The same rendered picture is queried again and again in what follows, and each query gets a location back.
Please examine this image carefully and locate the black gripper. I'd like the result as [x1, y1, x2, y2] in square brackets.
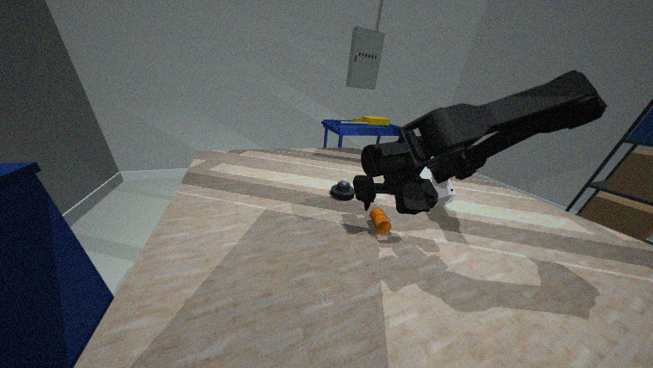
[353, 171, 438, 211]

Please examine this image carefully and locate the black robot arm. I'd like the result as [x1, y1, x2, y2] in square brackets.
[361, 70, 607, 215]

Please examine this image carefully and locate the black round pedestal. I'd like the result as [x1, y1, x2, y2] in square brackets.
[331, 179, 355, 200]

